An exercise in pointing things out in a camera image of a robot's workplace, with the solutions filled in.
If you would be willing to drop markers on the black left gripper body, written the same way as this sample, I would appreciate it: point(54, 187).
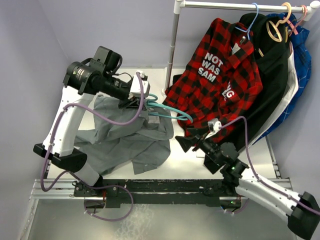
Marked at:
point(115, 87)

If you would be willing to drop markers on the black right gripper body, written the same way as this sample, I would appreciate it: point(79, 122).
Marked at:
point(209, 148)

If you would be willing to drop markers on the teal plastic hanger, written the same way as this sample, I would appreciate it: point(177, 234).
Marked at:
point(181, 116)

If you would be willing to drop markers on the grey button-up shirt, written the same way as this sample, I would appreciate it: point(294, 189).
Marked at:
point(146, 145)

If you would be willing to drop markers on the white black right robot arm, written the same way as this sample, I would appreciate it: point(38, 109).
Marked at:
point(299, 211)

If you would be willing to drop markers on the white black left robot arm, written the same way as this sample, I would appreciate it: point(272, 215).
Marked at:
point(82, 81)

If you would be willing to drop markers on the red black plaid shirt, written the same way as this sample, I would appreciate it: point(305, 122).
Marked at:
point(220, 81)

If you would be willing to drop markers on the white hanging shirt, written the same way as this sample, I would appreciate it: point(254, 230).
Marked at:
point(277, 116)

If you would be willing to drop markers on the black hanging shirt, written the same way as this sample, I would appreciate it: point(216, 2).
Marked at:
point(273, 73)

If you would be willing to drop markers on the blue checked shirt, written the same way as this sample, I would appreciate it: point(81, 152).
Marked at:
point(302, 63)

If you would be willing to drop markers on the pink plastic hanger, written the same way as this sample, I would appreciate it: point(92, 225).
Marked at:
point(292, 25)

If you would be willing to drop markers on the beige wooden hanger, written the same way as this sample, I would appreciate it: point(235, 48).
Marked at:
point(271, 34)

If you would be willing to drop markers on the blue white paper hang tag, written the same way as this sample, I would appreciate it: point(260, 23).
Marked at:
point(152, 119)

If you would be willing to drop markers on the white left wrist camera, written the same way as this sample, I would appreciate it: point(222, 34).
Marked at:
point(139, 84)

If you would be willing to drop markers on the aluminium extrusion rail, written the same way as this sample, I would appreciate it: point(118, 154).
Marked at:
point(64, 188)

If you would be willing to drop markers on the silver clothes rack frame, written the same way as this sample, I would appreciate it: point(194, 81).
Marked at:
point(180, 4)

